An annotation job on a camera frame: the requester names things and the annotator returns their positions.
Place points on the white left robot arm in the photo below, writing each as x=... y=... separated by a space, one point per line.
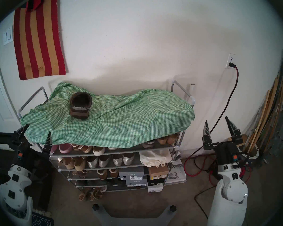
x=21 y=202

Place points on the white shoe box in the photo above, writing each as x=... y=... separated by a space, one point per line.
x=155 y=189

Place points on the dark shoe pair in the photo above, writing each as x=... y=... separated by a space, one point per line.
x=113 y=182

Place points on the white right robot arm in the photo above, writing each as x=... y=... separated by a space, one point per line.
x=226 y=204

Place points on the red tan striped flag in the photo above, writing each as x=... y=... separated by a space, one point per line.
x=37 y=39

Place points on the brown fur-lined slipper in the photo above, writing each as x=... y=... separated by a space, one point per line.
x=148 y=144
x=80 y=112

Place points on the white flat labelled box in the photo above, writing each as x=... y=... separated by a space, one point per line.
x=176 y=176

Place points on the brown pink shoe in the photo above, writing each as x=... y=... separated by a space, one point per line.
x=81 y=174

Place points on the dark patterned rug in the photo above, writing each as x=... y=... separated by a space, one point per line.
x=42 y=219

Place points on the white wall outlet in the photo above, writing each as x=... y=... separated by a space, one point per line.
x=230 y=58

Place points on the black low cabinet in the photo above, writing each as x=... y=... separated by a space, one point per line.
x=37 y=171

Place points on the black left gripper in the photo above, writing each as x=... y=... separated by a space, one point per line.
x=22 y=152

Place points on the tan braided sandal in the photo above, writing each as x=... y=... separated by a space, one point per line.
x=96 y=195
x=84 y=195

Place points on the green gingham cloth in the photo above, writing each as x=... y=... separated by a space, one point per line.
x=132 y=117

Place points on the grey robot base frame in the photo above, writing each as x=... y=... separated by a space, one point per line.
x=134 y=220

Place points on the tan loafer shoe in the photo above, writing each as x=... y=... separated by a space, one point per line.
x=114 y=173
x=101 y=174

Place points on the white light switch plate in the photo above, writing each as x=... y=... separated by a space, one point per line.
x=8 y=37

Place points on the grey metal shoe rack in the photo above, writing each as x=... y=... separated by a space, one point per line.
x=132 y=148

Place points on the light wooden board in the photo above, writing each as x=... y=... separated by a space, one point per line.
x=264 y=110

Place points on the black base knob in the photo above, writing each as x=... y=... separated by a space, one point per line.
x=172 y=208
x=96 y=207

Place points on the pale flat shoe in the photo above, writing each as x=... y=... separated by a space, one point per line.
x=103 y=188

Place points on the black shoe box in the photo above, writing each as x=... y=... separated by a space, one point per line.
x=155 y=181

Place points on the white capped metal pole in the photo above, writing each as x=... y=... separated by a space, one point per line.
x=191 y=91

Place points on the brown cardboard shoe box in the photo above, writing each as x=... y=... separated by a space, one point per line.
x=158 y=171

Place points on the woven espadrille shoe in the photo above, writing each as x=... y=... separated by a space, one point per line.
x=69 y=163
x=79 y=164

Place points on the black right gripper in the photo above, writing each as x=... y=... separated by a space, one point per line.
x=226 y=153

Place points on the silver flat shoe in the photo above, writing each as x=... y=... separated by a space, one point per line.
x=92 y=162
x=118 y=160
x=128 y=159
x=104 y=161

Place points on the grey Vionic shoe box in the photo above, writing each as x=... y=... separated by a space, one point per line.
x=132 y=173
x=138 y=182

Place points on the white blue ceramic pot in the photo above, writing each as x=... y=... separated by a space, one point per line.
x=255 y=153

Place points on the cream platform shoe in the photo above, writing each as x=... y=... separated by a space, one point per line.
x=99 y=151
x=112 y=148

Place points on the small cardboard box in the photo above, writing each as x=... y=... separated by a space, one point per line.
x=244 y=139

